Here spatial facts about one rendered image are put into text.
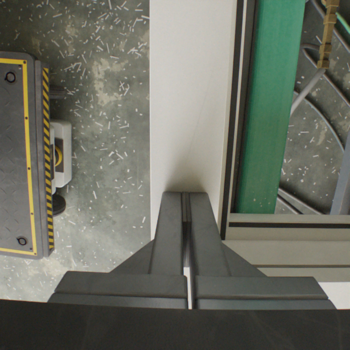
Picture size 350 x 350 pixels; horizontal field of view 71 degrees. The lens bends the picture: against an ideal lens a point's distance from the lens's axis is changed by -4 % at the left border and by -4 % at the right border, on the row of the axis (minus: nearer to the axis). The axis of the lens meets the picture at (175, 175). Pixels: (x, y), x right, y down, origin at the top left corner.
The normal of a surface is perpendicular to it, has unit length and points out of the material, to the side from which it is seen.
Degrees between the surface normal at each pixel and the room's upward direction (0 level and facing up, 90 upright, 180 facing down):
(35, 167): 0
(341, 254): 90
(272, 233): 0
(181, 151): 0
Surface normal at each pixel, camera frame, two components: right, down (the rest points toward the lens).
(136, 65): -0.02, 0.29
